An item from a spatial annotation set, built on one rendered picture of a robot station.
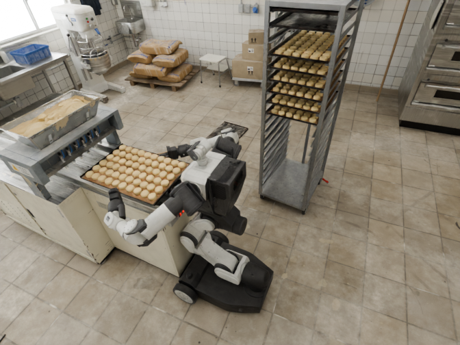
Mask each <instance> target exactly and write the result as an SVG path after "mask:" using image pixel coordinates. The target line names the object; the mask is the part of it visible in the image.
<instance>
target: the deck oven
mask: <svg viewBox="0 0 460 345"><path fill-rule="evenodd" d="M439 2H440V0H432V2H431V4H430V7H429V10H428V13H427V14H426V17H425V20H424V22H423V25H422V28H421V30H420V33H419V36H418V39H417V41H416V44H415V47H414V48H413V52H412V54H411V57H410V59H409V62H408V65H407V67H406V70H405V73H404V75H403V78H402V81H401V83H400V86H399V88H398V115H399V127H408V128H412V129H420V130H425V131H433V132H438V133H446V134H451V135H456V136H460V0H444V4H442V7H441V9H440V11H439V14H438V15H437V18H436V20H435V23H434V26H433V28H432V29H430V22H431V19H432V16H433V13H434V11H435V10H436V8H437V6H438V5H439Z"/></svg>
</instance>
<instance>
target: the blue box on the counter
mask: <svg viewBox="0 0 460 345"><path fill-rule="evenodd" d="M10 55H12V57H13V58H14V60H15V62H16V63H21V64H33V63H35V62H37V61H40V60H42V59H45V58H47V57H49V56H51V52H50V50H49V46H48V45H47V44H31V45H28V46H26V47H23V48H21V49H17V50H15V51H12V52H10Z"/></svg>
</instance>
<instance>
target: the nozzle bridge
mask: <svg viewBox="0 0 460 345"><path fill-rule="evenodd" d="M97 125H98V126H99V129H100V133H99V129H98V127H97ZM123 127H124V126H123V122H122V120H121V118H120V114H119V112H118V109H114V108H111V107H106V106H102V105H99V106H98V109H97V115H96V116H94V117H92V118H91V119H90V120H88V121H86V122H85V123H83V124H82V125H80V126H78V127H77V128H75V129H74V130H72V131H70V132H69V133H67V134H66V135H64V136H62V137H61V138H59V139H58V140H56V141H55V142H53V143H51V144H50V145H48V146H46V147H45V148H43V149H42V150H39V149H36V148H34V147H31V146H27V145H25V144H23V143H22V142H20V141H17V142H15V143H14V144H12V145H10V146H8V147H7V148H5V149H3V150H2V151H0V158H1V159H2V160H3V162H4V163H5V165H6V166H7V167H8V168H9V169H10V171H11V172H12V173H15V174H17V175H20V176H21V177H22V178H23V179H24V181H25V182H26V184H27V185H28V186H29V187H30V189H31V190H32V192H33V193H34V194H35V195H36V196H38V197H40V198H42V199H44V200H48V199H50V198H51V195H50V194H49V192H48V190H47V189H46V188H45V186H44V185H46V184H47V183H48V182H50V181H51V180H50V179H49V178H50V177H51V176H53V175H54V174H55V173H57V172H58V171H59V170H61V169H63V167H65V166H66V165H68V164H69V163H71V162H72V161H73V160H75V159H76V158H78V157H79V156H80V155H82V154H83V153H85V152H86V151H87V150H88V149H90V148H91V147H93V146H94V145H95V144H97V143H98V142H100V141H101V140H102V139H104V138H106V140H107V142H109V143H112V144H115V145H119V144H120V143H121V142H120V139H119V137H118V134H117V131H116V130H121V129H122V128H123ZM94 128H95V129H96V130H97V131H98V133H99V137H96V135H95V132H94ZM90 130H92V132H93V135H94V137H93V141H92V142H91V141H90V140H89V138H88V134H87V133H89V134H90V135H91V137H92V132H91V131H90ZM84 135H85V137H86V139H85V137H84ZM80 137H82V138H83V139H84V141H86V140H87V143H86V146H83V144H82V143H81V139H80ZM76 140H78V142H79V145H80V147H79V151H76V149H75V147H74V146H73V145H74V144H73V143H74V142H75V144H77V146H79V145H78V142H77V141H76ZM69 145H70V146H71V148H72V150H73V152H72V153H71V154H72V156H69V155H68V153H67V152H66V149H65V148H66V147H68V149H69V150H70V152H71V148H70V147H69ZM61 150H62V151H63V153H64V156H65V158H64V161H63V162H62V161H61V160H60V158H59V157H58V152H60V154H62V152H61ZM64 156H63V154H62V157H64Z"/></svg>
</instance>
